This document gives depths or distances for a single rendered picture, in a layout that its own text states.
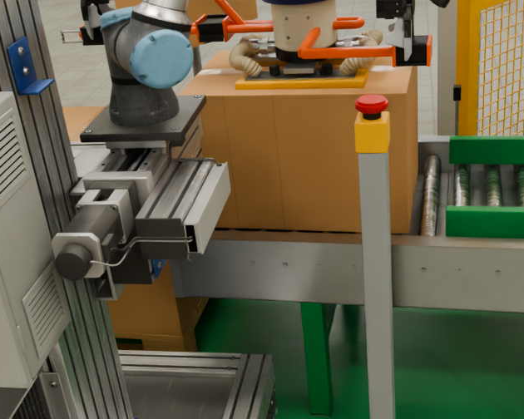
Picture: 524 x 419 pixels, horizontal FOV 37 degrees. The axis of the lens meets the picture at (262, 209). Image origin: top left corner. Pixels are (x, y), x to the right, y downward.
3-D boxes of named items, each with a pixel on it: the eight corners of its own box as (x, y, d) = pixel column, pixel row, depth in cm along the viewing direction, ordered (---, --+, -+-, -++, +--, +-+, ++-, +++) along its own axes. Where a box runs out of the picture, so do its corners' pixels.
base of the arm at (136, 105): (169, 125, 163) (161, 80, 159) (100, 127, 166) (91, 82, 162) (186, 100, 176) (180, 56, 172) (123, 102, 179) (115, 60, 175)
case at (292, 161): (417, 170, 245) (417, 44, 226) (408, 234, 211) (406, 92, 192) (234, 168, 260) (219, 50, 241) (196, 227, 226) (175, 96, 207)
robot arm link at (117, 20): (154, 57, 174) (143, -4, 167) (175, 71, 163) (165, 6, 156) (101, 69, 169) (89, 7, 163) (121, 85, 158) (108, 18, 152)
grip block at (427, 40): (432, 55, 183) (432, 33, 181) (430, 66, 176) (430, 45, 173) (395, 56, 185) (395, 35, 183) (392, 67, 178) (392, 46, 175)
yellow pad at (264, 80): (368, 75, 207) (368, 56, 204) (363, 88, 198) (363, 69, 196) (244, 78, 215) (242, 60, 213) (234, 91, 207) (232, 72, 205)
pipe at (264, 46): (375, 43, 219) (374, 22, 217) (364, 71, 198) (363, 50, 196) (258, 46, 228) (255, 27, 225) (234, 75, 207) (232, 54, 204)
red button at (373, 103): (390, 110, 169) (389, 92, 167) (387, 122, 163) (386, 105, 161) (357, 110, 170) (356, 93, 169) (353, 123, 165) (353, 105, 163)
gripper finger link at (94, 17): (103, 37, 216) (102, 3, 215) (83, 38, 217) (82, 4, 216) (108, 39, 219) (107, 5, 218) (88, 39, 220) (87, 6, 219)
